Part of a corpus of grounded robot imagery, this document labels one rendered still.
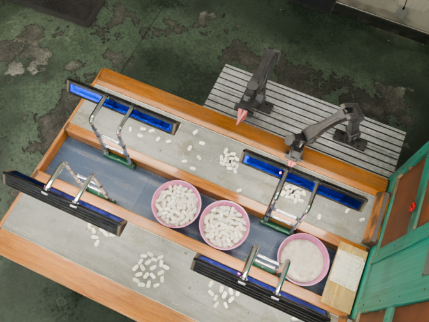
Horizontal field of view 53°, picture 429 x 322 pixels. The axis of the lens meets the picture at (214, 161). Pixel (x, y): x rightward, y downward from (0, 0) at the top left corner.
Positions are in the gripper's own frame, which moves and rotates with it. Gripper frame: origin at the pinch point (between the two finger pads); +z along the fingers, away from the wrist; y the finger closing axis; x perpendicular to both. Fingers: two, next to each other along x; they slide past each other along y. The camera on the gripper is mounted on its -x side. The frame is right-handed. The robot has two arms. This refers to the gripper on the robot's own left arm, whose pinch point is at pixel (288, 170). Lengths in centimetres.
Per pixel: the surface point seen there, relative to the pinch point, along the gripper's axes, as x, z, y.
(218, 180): -12.5, 17.1, -33.7
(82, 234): -49, 60, -87
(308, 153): 8.5, -11.0, 7.0
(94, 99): -36, -7, -105
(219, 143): 1.3, 1.0, -42.1
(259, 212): -19.7, 22.1, -5.9
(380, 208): -11, -2, 50
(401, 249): -56, -3, 54
